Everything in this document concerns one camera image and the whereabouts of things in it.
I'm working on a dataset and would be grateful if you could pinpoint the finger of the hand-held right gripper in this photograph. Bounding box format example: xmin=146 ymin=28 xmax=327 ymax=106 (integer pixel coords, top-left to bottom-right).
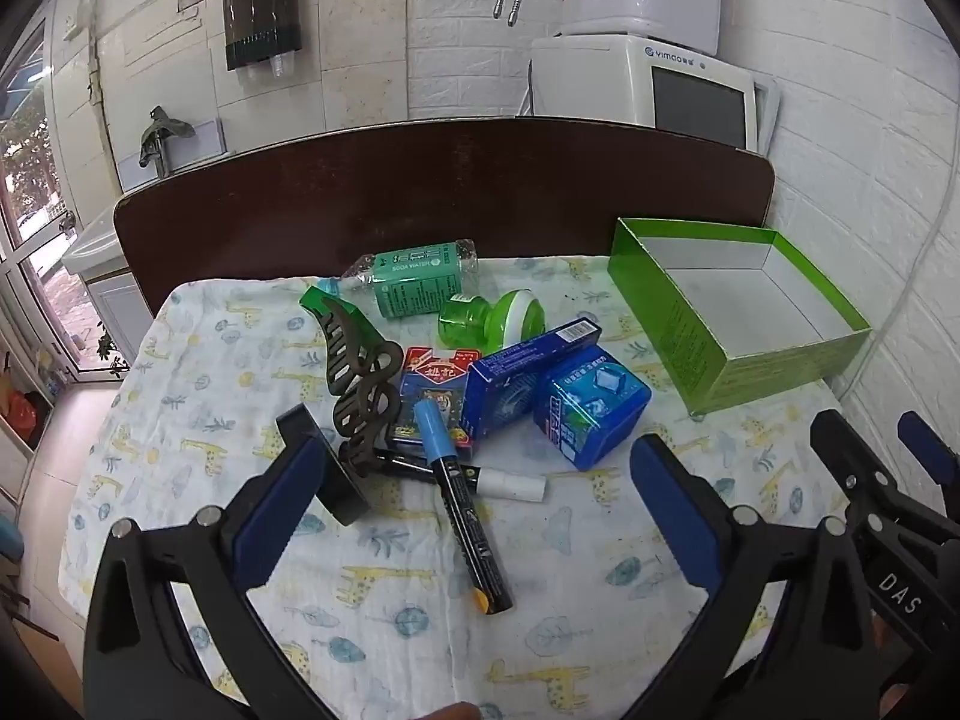
xmin=897 ymin=411 xmax=960 ymax=500
xmin=810 ymin=409 xmax=960 ymax=542

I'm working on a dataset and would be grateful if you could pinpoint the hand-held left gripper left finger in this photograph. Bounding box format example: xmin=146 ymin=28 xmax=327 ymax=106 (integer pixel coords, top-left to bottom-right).
xmin=82 ymin=435 xmax=332 ymax=720

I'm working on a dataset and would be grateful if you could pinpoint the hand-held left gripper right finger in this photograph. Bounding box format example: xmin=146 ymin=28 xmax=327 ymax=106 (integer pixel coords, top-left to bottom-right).
xmin=600 ymin=433 xmax=880 ymax=720

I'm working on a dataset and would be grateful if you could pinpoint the blue cube-shaped carton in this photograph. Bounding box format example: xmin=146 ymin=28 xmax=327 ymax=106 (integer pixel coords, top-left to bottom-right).
xmin=532 ymin=345 xmax=652 ymax=472

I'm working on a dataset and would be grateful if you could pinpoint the dark brown hair claw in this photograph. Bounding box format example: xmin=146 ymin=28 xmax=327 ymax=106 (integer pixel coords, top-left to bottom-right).
xmin=319 ymin=294 xmax=406 ymax=477

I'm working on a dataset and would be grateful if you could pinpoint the black marker with white cap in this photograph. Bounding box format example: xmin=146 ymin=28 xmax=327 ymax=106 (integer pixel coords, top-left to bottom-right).
xmin=371 ymin=448 xmax=551 ymax=503

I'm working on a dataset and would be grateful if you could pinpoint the green cardboard box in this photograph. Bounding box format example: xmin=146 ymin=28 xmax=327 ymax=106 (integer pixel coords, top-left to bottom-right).
xmin=606 ymin=217 xmax=872 ymax=416

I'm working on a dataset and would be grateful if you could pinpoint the black marker with blue cap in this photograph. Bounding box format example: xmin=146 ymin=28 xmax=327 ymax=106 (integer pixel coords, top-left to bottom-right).
xmin=415 ymin=399 xmax=515 ymax=618

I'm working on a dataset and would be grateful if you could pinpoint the long blue carton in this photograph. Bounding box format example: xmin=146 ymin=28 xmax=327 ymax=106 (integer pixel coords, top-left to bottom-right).
xmin=459 ymin=317 xmax=603 ymax=440

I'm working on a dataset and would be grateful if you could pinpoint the black rounded block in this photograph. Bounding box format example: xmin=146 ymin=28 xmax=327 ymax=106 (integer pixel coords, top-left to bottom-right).
xmin=274 ymin=403 xmax=370 ymax=527

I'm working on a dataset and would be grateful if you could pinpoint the giraffe print cloth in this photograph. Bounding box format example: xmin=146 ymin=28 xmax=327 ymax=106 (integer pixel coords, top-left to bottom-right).
xmin=58 ymin=255 xmax=848 ymax=720

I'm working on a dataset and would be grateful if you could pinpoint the tiger print card box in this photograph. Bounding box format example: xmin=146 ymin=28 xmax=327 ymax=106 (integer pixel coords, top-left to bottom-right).
xmin=386 ymin=345 xmax=481 ymax=455

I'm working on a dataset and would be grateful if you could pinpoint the small green printed box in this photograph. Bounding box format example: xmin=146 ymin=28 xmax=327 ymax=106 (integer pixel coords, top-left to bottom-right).
xmin=298 ymin=277 xmax=383 ymax=350

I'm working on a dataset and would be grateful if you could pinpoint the red bag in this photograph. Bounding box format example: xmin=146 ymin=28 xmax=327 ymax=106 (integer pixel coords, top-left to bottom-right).
xmin=0 ymin=390 xmax=38 ymax=451

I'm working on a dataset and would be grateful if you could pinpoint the green label water bottle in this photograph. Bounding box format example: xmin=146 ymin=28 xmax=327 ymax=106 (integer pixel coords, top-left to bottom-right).
xmin=341 ymin=238 xmax=481 ymax=320

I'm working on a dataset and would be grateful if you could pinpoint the green plug-in mosquito repeller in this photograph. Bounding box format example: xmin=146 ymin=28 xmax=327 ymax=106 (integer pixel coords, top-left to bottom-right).
xmin=437 ymin=289 xmax=546 ymax=357

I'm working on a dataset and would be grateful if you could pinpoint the white wash basin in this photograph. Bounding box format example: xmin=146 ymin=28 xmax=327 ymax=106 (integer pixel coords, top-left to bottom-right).
xmin=61 ymin=214 xmax=132 ymax=278

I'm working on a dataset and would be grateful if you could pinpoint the dark brown headboard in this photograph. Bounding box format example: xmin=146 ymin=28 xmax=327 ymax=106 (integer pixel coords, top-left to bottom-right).
xmin=112 ymin=118 xmax=776 ymax=320

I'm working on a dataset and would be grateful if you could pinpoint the dark green rag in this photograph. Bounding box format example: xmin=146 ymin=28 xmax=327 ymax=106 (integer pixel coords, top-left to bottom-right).
xmin=139 ymin=106 xmax=196 ymax=166

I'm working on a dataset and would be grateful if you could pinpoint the white appliance with dark screen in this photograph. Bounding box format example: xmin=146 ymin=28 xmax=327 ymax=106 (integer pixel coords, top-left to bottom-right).
xmin=529 ymin=35 xmax=781 ymax=155

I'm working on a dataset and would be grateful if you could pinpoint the white wall cable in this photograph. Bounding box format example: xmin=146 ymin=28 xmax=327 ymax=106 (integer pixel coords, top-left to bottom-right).
xmin=832 ymin=187 xmax=960 ymax=398

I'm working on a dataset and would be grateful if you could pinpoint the dark wall cup dispenser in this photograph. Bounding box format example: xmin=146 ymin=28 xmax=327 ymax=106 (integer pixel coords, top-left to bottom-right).
xmin=222 ymin=0 xmax=301 ymax=80

